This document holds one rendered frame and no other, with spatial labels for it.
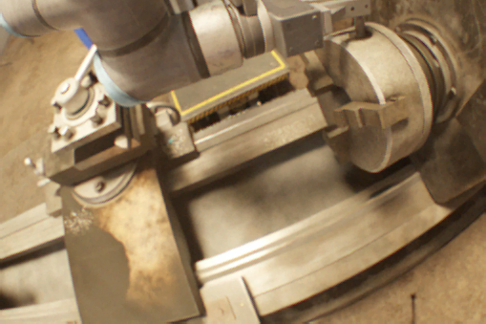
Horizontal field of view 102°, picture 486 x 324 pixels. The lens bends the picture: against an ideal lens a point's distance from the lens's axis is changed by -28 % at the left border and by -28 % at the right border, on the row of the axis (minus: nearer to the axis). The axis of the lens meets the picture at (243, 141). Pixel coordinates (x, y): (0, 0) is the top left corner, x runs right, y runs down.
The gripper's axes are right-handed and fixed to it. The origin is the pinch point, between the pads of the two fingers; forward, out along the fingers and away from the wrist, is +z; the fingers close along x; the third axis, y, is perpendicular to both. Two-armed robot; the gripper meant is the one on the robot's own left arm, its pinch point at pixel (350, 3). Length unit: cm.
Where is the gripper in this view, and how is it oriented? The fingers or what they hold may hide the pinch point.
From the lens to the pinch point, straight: 40.8
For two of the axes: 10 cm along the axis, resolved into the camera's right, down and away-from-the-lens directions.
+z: 9.4, -3.3, 0.3
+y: 2.2, 7.0, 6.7
